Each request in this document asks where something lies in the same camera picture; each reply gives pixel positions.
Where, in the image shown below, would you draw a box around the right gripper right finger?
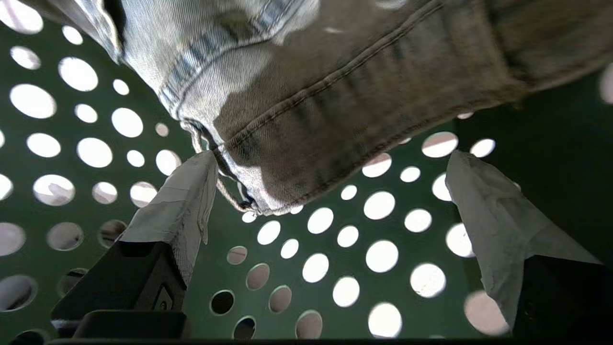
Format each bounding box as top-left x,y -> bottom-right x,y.
444,150 -> 613,342

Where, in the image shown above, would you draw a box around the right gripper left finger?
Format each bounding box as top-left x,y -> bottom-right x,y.
51,150 -> 220,322

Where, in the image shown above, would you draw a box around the green perforated laundry basket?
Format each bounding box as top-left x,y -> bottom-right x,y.
0,0 -> 613,342

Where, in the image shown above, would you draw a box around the light denim jeans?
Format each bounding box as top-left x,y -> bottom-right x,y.
22,0 -> 613,216

